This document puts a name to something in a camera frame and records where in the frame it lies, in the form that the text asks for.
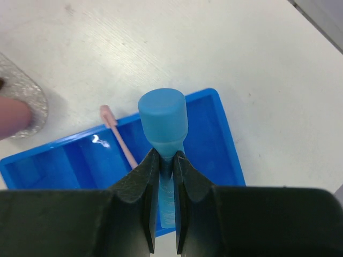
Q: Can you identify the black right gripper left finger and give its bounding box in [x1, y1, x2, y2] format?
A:
[1, 149, 160, 256]

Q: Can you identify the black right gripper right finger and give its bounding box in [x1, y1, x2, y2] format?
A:
[174, 152, 342, 256]

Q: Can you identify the blue toothpaste tube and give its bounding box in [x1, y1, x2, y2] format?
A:
[138, 88, 188, 229]

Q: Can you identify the pink plastic cup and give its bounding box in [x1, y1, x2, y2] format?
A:
[1, 96, 32, 140]

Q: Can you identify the clear textured glass tray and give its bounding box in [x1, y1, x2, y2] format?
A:
[1, 54, 49, 139]

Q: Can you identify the pink toothbrush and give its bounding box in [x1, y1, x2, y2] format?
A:
[100, 105, 138, 169]

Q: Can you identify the blue plastic compartment bin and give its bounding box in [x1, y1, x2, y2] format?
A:
[1, 88, 245, 191]

